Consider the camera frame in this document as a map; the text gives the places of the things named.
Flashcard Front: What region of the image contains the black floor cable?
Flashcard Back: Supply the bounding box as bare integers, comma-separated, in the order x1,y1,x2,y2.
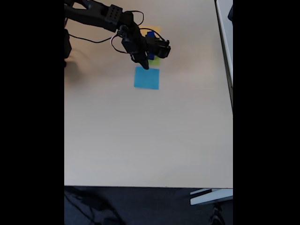
64,187,122,225

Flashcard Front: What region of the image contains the orange paper square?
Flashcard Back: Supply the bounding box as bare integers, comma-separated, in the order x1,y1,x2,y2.
140,26,161,35

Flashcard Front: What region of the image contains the white table foot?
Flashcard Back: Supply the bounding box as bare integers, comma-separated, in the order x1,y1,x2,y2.
189,188,233,206

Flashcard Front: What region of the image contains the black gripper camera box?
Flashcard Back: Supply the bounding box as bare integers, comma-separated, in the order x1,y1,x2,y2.
146,37,172,60

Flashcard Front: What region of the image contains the light blue paper square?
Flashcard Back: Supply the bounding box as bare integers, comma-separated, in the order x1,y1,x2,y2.
134,66,160,90

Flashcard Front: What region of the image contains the white neighbouring table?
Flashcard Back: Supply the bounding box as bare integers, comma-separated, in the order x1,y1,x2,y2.
215,0,233,113

